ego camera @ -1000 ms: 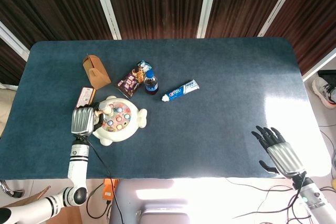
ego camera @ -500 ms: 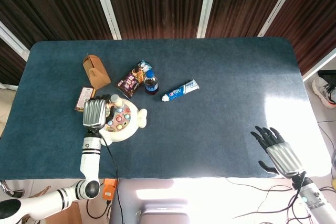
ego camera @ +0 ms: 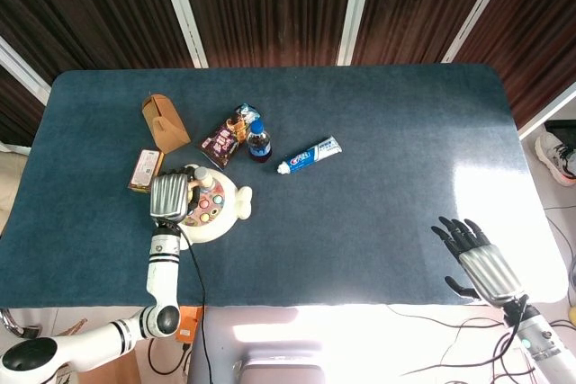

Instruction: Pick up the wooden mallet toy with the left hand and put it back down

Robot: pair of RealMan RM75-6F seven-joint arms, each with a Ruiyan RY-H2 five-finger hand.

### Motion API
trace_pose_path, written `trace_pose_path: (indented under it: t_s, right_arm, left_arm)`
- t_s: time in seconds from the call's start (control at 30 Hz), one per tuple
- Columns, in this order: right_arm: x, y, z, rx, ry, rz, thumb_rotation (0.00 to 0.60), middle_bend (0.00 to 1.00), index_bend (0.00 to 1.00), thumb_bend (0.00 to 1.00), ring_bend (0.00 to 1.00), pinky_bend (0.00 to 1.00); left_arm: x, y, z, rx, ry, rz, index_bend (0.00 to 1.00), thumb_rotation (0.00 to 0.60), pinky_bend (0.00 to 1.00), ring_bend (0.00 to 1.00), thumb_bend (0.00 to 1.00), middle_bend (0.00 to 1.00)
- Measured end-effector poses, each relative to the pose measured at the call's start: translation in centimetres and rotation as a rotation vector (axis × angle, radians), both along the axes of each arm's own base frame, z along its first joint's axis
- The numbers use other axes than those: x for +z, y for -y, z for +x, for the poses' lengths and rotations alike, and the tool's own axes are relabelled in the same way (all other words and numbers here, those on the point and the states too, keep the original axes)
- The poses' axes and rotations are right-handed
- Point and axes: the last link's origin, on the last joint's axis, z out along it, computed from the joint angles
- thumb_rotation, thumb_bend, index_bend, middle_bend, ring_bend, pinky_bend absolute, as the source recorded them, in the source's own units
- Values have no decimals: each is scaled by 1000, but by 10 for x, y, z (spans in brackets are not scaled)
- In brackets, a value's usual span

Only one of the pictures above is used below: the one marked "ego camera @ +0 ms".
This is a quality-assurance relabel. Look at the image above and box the blue white toothpaste tube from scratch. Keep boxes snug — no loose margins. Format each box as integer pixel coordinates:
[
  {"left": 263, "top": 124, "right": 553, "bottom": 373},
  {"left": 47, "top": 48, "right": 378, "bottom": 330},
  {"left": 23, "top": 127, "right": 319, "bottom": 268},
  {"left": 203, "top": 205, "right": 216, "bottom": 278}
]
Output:
[{"left": 275, "top": 135, "right": 343, "bottom": 176}]

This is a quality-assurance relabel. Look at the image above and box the white partition frame post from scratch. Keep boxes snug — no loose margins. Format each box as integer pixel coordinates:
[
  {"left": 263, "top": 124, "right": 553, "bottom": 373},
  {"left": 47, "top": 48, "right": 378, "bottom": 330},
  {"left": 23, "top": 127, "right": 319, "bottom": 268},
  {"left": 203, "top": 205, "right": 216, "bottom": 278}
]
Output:
[
  {"left": 517, "top": 86, "right": 576, "bottom": 140},
  {"left": 0, "top": 35, "right": 51, "bottom": 106},
  {"left": 336, "top": 0, "right": 377, "bottom": 66},
  {"left": 441, "top": 0, "right": 518, "bottom": 64},
  {"left": 155, "top": 0, "right": 209, "bottom": 69}
]

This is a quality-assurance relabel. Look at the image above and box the chrome tube leg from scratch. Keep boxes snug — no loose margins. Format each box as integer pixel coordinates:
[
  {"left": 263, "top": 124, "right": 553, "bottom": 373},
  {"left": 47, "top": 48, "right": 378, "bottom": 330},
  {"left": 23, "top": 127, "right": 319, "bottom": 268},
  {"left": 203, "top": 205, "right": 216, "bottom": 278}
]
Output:
[{"left": 0, "top": 307, "right": 44, "bottom": 340}]

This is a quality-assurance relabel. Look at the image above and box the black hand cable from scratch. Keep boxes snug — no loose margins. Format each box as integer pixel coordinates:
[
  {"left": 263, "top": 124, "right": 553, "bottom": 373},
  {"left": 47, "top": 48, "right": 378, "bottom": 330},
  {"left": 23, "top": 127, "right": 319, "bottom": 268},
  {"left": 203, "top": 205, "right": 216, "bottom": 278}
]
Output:
[
  {"left": 177, "top": 224, "right": 213, "bottom": 384},
  {"left": 386, "top": 296, "right": 532, "bottom": 376}
]

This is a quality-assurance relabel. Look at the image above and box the brown paper gable box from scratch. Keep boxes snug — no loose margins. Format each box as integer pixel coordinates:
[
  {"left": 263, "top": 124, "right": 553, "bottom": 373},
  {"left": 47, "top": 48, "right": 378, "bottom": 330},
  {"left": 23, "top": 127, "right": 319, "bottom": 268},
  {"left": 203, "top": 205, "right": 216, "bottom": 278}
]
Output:
[{"left": 141, "top": 93, "right": 192, "bottom": 155}]

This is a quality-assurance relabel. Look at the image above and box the teal blue tablecloth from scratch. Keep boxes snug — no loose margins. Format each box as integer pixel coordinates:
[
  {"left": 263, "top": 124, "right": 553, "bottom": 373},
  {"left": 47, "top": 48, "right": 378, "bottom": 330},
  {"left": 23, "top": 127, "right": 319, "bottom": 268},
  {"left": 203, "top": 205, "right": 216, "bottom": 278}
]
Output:
[{"left": 0, "top": 63, "right": 569, "bottom": 309}]

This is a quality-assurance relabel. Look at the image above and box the brown yellow flat carton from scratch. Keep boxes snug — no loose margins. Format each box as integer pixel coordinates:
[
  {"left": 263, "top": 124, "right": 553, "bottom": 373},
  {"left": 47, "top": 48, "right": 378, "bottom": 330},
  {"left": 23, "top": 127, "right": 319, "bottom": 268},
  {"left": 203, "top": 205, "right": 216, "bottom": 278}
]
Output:
[{"left": 127, "top": 147, "right": 166, "bottom": 195}]

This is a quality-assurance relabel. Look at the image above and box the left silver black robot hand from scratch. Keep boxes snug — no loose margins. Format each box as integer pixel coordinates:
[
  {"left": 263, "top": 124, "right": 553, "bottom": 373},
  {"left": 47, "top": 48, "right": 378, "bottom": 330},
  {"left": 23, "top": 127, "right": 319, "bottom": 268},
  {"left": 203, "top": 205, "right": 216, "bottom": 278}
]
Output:
[{"left": 148, "top": 166, "right": 202, "bottom": 226}]

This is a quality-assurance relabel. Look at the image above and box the cola bottle blue cap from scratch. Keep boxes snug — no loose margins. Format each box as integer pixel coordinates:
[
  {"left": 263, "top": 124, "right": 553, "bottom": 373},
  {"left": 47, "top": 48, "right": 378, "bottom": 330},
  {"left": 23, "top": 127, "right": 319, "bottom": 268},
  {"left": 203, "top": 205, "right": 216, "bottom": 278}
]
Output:
[{"left": 247, "top": 120, "right": 274, "bottom": 164}]

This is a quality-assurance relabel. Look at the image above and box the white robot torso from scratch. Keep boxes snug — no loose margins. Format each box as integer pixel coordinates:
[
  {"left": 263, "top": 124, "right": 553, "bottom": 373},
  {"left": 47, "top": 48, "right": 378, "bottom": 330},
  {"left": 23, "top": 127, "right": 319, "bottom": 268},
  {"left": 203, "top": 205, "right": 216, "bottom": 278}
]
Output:
[{"left": 186, "top": 307, "right": 451, "bottom": 384}]

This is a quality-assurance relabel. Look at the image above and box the cardboard box on floor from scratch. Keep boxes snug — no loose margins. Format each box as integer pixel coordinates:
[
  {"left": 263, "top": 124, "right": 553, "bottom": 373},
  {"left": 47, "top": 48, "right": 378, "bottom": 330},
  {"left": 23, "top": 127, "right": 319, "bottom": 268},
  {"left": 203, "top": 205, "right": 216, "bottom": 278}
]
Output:
[{"left": 56, "top": 347, "right": 140, "bottom": 384}]

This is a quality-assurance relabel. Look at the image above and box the orange device under table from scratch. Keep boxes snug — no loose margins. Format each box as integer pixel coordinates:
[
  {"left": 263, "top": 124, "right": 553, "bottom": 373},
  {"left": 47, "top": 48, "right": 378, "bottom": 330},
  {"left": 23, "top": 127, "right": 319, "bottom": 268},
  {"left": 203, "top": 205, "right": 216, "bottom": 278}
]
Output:
[{"left": 175, "top": 306, "right": 199, "bottom": 344}]

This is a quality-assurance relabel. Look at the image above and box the cream whack-a-mole toy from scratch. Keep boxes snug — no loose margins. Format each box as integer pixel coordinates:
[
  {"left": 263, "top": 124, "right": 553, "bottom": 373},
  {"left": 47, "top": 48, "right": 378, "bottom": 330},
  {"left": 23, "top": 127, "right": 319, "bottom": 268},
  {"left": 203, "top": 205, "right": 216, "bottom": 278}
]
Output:
[{"left": 152, "top": 163, "right": 254, "bottom": 245}]

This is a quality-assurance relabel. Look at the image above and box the black right hand cable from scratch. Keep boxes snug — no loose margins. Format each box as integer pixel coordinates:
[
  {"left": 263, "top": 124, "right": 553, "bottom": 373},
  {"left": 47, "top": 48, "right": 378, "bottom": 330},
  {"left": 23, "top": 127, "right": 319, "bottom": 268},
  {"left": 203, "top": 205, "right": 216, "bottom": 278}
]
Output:
[{"left": 386, "top": 296, "right": 532, "bottom": 376}]

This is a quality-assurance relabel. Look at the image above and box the orange blue snack packet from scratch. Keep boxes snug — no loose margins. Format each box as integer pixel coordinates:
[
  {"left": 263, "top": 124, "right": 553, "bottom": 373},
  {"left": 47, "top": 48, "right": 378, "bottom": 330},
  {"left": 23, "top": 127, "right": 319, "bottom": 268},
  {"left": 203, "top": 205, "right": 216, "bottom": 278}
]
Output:
[{"left": 233, "top": 103, "right": 263, "bottom": 133}]

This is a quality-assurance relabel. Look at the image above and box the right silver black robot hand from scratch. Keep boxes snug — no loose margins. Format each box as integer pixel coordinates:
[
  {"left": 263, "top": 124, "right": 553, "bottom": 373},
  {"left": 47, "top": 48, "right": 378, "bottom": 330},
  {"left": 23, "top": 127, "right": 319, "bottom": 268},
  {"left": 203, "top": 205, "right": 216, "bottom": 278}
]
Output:
[{"left": 430, "top": 216, "right": 527, "bottom": 308}]

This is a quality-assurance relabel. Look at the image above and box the purple chocolate snack packet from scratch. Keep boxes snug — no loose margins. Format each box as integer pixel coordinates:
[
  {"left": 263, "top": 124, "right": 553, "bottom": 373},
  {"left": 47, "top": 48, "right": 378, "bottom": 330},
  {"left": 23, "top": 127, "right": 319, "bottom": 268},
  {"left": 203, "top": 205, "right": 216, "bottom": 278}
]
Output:
[{"left": 199, "top": 116, "right": 248, "bottom": 173}]

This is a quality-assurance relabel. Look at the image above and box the white orange sneaker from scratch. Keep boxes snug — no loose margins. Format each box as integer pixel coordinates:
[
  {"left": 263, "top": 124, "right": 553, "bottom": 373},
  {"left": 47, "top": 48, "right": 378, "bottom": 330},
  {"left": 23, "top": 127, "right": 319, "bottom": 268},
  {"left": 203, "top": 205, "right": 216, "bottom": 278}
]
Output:
[{"left": 534, "top": 131, "right": 576, "bottom": 186}]

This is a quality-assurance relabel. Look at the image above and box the dark pleated curtain panel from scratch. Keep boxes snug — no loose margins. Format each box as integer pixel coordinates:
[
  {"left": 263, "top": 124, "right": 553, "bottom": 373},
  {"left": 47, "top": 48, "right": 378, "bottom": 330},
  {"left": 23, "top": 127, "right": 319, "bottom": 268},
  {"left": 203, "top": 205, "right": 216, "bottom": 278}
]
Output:
[
  {"left": 452, "top": 0, "right": 576, "bottom": 129},
  {"left": 350, "top": 0, "right": 509, "bottom": 66},
  {"left": 0, "top": 0, "right": 197, "bottom": 88},
  {"left": 175, "top": 0, "right": 359, "bottom": 69}
]

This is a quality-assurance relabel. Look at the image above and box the black left hand cable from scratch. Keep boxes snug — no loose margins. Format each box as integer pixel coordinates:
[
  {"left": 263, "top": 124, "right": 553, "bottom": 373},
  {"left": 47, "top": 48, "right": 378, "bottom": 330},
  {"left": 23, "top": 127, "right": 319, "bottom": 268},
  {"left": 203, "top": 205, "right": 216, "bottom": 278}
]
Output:
[{"left": 177, "top": 224, "right": 213, "bottom": 384}]

